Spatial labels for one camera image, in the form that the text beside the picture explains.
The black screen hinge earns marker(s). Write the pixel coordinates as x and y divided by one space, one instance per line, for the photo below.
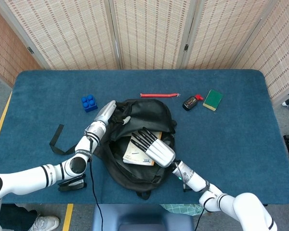
30 50
186 47

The black stapler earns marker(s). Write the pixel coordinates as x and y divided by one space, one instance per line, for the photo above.
73 185

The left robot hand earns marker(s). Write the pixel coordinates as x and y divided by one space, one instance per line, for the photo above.
106 113

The green checked cloth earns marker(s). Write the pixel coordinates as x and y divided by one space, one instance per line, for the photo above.
180 209

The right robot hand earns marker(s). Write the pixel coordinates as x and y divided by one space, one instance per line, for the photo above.
159 151

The woven folding screen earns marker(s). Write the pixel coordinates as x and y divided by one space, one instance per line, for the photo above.
62 29

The blue felt table cover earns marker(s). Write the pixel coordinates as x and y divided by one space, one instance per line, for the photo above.
231 132

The blue building block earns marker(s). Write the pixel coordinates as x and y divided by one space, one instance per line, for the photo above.
89 104

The black and red device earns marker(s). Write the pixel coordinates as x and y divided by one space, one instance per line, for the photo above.
190 103

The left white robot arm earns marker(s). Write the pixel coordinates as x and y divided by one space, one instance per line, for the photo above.
26 176

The red pen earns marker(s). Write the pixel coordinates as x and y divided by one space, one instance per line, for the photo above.
156 95

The black backpack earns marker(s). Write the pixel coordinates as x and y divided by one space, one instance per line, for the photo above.
147 113

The white grey sneaker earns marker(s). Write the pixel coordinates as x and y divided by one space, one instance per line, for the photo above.
44 222

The blue padded seat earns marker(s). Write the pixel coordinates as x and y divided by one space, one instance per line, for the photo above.
142 217

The green yellow sponge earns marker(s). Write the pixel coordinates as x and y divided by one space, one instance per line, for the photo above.
213 99

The dark trouser leg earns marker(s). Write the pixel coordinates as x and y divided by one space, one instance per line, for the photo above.
17 216

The white and yellow notebook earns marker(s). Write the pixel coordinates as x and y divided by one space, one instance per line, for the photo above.
135 155

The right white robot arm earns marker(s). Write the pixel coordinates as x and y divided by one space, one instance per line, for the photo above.
245 209

